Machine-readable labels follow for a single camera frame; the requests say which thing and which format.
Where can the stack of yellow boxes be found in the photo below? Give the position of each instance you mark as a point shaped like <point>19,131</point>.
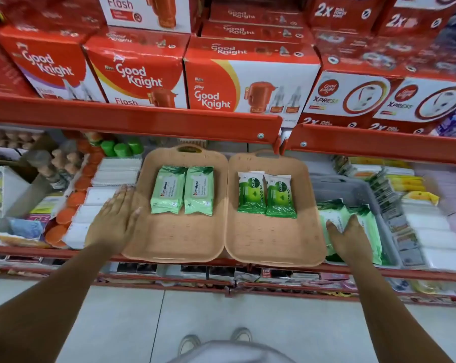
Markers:
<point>405,181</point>

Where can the red metal shelf rail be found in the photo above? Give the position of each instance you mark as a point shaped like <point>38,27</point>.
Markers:
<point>137,119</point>
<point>383,145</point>
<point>197,289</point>
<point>420,275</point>

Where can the person's left thumb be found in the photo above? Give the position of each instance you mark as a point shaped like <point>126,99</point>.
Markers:
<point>135,217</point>

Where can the grey plastic bin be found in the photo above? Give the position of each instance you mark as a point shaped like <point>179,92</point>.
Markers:
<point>345,188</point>

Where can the row of orange bottle caps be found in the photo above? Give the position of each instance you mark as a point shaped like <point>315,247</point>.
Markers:
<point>76,198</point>

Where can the pile of colourful packets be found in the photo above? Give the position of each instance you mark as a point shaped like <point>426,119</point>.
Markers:
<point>16,223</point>

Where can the group of brown bottle tops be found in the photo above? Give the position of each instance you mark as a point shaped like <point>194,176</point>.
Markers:
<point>57,160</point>

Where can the row of white boxes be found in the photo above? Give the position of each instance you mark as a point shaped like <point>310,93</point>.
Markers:
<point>436,238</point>

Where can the row of grey sachets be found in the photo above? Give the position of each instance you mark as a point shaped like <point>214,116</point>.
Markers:
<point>392,219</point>

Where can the person's shoe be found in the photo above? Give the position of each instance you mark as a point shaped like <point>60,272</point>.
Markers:
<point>189,344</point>
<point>242,334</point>

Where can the bright green wipes packet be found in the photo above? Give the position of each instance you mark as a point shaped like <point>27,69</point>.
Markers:
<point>280,198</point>
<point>251,194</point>

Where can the person's left hand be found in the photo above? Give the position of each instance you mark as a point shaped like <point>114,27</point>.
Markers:
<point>108,226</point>

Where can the person's left forearm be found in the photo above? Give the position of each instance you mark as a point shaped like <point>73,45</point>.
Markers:
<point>42,306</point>

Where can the beige plastic tray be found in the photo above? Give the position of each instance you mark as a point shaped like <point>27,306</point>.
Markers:
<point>175,238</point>
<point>265,241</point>

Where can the white green wipes packet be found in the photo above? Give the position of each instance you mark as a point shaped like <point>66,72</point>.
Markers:
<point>371,230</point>
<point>332,213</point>

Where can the wide red white repellent box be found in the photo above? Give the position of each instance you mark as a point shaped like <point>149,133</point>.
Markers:
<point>258,83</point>

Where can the row of white packets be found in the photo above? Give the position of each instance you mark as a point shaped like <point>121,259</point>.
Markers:
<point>99,194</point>

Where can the pile of red refill boxes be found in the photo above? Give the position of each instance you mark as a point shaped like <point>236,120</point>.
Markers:
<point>383,37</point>

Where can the person's grey shirt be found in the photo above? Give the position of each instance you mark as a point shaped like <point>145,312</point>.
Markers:
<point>231,353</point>

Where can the person's left shoe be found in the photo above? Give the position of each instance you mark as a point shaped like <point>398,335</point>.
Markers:
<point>189,344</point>

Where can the person's right thumb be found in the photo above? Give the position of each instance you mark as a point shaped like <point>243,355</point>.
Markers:
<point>333,230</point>

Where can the green bottle cap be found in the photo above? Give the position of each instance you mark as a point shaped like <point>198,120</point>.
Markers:
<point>136,146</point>
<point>108,148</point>
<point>122,150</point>

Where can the row of boxed goods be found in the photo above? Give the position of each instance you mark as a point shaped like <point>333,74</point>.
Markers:
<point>228,274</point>

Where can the person's right forearm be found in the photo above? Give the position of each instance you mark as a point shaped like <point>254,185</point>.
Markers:
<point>390,317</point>

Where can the person's right shoe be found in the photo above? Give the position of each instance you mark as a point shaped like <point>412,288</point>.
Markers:
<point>242,334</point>

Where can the stack of flat red boxes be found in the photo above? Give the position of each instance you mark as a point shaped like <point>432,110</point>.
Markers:
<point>254,26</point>

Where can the red white refill box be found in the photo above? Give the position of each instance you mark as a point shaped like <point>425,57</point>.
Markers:
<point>420,105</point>
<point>345,98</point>

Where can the pile of dark red boxes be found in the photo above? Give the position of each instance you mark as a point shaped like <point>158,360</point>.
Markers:
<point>31,13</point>

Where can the pale green wipes packet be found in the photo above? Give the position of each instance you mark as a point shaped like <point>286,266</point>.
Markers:
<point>199,192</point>
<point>168,190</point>

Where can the person's right hand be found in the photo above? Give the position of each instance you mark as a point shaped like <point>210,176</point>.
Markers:
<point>354,245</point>

